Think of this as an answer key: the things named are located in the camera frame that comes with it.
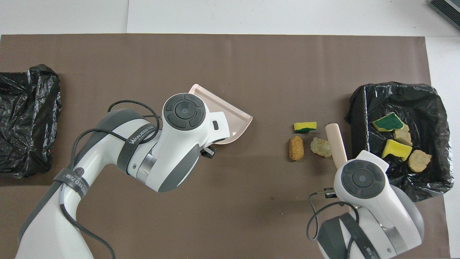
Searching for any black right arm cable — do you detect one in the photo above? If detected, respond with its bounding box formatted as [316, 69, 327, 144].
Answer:
[307, 192, 360, 259]

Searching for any thin yellow green sponge strip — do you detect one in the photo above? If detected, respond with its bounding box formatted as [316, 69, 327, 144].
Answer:
[294, 122, 317, 134]

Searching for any grey ribbed device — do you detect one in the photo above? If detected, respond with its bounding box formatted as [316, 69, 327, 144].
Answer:
[429, 0, 460, 31]

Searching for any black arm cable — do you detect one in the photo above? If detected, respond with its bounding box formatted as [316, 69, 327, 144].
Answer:
[307, 192, 360, 259]
[59, 100, 161, 259]

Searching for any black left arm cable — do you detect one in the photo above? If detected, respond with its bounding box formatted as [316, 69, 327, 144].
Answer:
[59, 100, 161, 259]

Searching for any toy croissant bread piece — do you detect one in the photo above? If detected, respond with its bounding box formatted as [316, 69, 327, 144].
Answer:
[407, 149, 432, 173]
[394, 124, 413, 146]

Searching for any green topped yellow sponge chunk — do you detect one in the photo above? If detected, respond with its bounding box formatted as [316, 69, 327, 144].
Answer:
[372, 112, 404, 132]

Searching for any pink plastic dustpan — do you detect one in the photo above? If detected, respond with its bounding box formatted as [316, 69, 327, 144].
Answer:
[189, 84, 253, 145]

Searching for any brown paper table mat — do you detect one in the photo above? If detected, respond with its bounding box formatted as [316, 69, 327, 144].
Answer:
[0, 34, 450, 259]

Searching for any plain yellow sponge piece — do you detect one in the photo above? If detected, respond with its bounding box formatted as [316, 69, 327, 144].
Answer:
[382, 139, 413, 161]

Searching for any brown oval bread roll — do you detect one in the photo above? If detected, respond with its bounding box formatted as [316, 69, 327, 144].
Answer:
[289, 135, 304, 161]

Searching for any black bag lined bin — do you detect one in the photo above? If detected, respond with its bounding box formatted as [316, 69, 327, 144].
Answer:
[0, 64, 62, 178]
[345, 82, 454, 203]

